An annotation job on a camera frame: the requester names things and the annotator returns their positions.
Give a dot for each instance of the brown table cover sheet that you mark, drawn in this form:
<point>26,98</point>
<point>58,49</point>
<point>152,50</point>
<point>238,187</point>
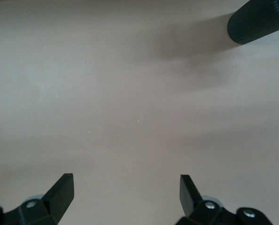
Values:
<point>106,93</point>

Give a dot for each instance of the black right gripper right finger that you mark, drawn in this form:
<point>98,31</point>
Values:
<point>191,199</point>

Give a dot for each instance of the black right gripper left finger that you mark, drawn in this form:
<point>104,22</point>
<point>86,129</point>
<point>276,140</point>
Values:
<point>57,199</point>

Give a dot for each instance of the black ribbed foam cylinder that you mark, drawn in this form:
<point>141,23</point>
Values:
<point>251,21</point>

